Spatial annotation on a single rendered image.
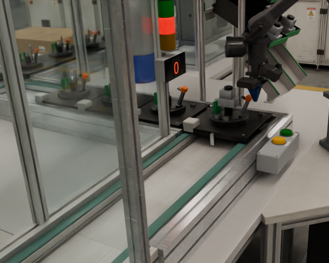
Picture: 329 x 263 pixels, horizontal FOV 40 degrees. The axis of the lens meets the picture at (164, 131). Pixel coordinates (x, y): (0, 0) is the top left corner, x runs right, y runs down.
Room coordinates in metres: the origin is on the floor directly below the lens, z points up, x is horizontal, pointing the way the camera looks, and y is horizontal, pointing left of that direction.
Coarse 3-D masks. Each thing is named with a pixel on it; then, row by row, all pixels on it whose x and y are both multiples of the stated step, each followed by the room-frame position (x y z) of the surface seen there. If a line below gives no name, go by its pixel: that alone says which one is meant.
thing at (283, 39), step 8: (216, 0) 1.80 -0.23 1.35; (224, 0) 1.77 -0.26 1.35; (232, 0) 1.88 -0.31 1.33; (248, 0) 1.85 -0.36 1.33; (216, 8) 1.80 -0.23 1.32; (224, 8) 1.77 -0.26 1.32; (232, 8) 1.75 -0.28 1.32; (248, 8) 1.85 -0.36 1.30; (256, 8) 1.82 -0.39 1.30; (224, 16) 1.77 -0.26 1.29; (232, 16) 1.75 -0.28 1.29; (248, 16) 1.85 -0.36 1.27; (232, 24) 1.75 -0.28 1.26; (280, 32) 1.75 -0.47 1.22; (280, 40) 1.68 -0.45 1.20
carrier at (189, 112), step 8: (168, 88) 1.71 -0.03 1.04; (176, 104) 1.65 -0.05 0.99; (184, 104) 1.64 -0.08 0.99; (200, 104) 1.68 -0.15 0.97; (208, 104) 1.68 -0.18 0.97; (176, 112) 1.58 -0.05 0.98; (184, 112) 1.61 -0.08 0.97; (192, 112) 1.60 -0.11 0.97; (200, 112) 1.61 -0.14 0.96; (176, 120) 1.53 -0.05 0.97
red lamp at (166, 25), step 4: (160, 20) 1.40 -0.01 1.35; (164, 20) 1.39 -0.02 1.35; (168, 20) 1.39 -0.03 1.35; (172, 20) 1.40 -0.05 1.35; (160, 24) 1.40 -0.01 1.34; (164, 24) 1.39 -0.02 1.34; (168, 24) 1.39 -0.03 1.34; (172, 24) 1.40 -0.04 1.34; (160, 28) 1.40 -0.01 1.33; (164, 28) 1.39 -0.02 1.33; (168, 28) 1.39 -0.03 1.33; (172, 28) 1.40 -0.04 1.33; (160, 32) 1.40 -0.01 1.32; (164, 32) 1.39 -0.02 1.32; (168, 32) 1.39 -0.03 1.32; (172, 32) 1.40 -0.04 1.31
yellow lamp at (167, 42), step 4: (160, 36) 1.40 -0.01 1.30; (164, 36) 1.39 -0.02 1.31; (168, 36) 1.39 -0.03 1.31; (172, 36) 1.39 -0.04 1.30; (160, 40) 1.40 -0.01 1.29; (164, 40) 1.39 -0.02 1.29; (168, 40) 1.39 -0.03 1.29; (172, 40) 1.39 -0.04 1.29; (160, 44) 1.40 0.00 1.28; (164, 44) 1.39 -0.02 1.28; (168, 44) 1.39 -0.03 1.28; (172, 44) 1.39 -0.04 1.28; (160, 48) 1.41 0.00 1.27; (164, 48) 1.39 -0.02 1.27; (168, 48) 1.39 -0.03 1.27; (172, 48) 1.39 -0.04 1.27
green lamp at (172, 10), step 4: (172, 0) 1.40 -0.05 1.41; (160, 4) 1.39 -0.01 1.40; (164, 4) 1.39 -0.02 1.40; (168, 4) 1.39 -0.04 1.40; (172, 4) 1.40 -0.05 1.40; (160, 8) 1.40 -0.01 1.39; (164, 8) 1.39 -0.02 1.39; (168, 8) 1.39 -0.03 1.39; (172, 8) 1.40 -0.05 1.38; (160, 12) 1.40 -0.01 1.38; (164, 12) 1.39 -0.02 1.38; (168, 12) 1.39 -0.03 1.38; (172, 12) 1.40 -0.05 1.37; (160, 16) 1.40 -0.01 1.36; (164, 16) 1.39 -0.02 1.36; (168, 16) 1.39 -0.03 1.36; (172, 16) 1.40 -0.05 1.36
